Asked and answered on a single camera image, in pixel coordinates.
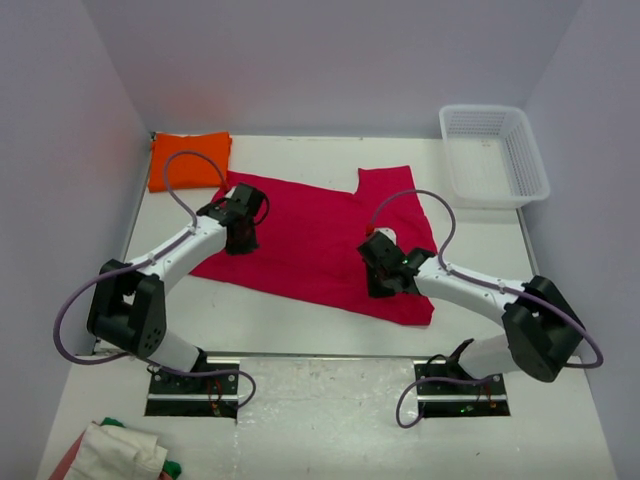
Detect magenta t shirt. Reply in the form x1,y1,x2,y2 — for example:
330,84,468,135
192,166,437,326

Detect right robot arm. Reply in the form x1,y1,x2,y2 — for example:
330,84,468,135
357,231,583,393

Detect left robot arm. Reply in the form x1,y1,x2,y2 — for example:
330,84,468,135
87,183,270,393

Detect folded orange t shirt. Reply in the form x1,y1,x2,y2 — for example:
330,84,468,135
148,132,232,193

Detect white plastic basket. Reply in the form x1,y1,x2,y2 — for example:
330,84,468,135
439,104,550,209

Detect cream white cloth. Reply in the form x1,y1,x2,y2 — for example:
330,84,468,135
64,423,168,479

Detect pink cloth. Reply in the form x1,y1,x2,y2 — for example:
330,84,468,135
49,434,84,480

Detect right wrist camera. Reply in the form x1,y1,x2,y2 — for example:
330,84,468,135
365,225,397,245

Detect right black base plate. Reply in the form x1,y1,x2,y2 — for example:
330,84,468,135
416,374,511,419

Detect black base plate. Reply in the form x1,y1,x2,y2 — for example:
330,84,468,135
416,374,511,419
144,366,239,420

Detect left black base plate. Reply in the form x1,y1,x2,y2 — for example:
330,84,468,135
144,366,239,420

